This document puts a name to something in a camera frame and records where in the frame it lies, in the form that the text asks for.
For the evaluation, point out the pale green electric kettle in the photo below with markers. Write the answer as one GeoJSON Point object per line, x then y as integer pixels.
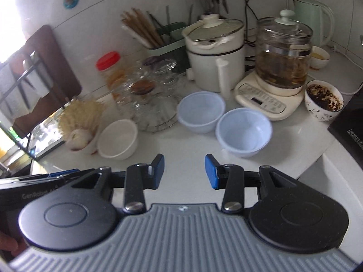
{"type": "Point", "coordinates": [309, 19]}

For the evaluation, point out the black metal dish rack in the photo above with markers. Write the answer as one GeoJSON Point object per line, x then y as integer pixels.
{"type": "Point", "coordinates": [19, 144]}

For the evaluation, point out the bundle of chopsticks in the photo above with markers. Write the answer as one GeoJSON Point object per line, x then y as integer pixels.
{"type": "Point", "coordinates": [141, 28]}

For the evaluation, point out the white bowl holding onion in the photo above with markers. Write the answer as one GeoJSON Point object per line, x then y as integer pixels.
{"type": "Point", "coordinates": [90, 148]}

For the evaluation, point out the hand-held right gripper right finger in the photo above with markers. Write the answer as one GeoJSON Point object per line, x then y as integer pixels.
{"type": "Point", "coordinates": [211, 172]}

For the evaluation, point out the glass health kettle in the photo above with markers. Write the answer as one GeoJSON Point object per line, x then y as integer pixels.
{"type": "Point", "coordinates": [280, 56]}

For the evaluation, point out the person's left hand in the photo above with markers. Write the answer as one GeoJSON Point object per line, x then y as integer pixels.
{"type": "Point", "coordinates": [10, 246]}

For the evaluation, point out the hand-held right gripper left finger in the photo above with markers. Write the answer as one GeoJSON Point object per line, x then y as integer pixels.
{"type": "Point", "coordinates": [158, 171]}

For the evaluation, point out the white drip tray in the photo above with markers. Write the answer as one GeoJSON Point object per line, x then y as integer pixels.
{"type": "Point", "coordinates": [48, 138]}

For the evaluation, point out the green white utensil holder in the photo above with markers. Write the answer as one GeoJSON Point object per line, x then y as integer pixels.
{"type": "Point", "coordinates": [167, 51]}

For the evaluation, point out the clear jar red lid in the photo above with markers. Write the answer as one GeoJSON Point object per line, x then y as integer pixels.
{"type": "Point", "coordinates": [109, 62]}

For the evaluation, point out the white electric cooking pot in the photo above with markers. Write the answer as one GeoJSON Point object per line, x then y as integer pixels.
{"type": "Point", "coordinates": [209, 62]}

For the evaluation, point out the small bowl of yellow liquid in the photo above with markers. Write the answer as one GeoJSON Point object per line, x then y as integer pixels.
{"type": "Point", "coordinates": [320, 59]}

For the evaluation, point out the small bowl of tea leaves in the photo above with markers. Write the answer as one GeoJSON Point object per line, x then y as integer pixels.
{"type": "Point", "coordinates": [323, 96]}

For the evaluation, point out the brown cutting board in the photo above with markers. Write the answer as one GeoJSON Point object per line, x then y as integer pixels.
{"type": "Point", "coordinates": [56, 62]}

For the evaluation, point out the pale blue bowl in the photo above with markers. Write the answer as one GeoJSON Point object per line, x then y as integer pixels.
{"type": "Point", "coordinates": [244, 130]}
{"type": "Point", "coordinates": [198, 110]}

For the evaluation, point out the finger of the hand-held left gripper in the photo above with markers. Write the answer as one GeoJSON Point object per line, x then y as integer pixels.
{"type": "Point", "coordinates": [42, 180]}

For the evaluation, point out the sliced red onion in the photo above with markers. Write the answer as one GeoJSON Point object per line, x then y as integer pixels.
{"type": "Point", "coordinates": [79, 138]}

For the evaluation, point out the black induction cooktop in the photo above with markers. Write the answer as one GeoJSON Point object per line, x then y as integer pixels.
{"type": "Point", "coordinates": [351, 124]}

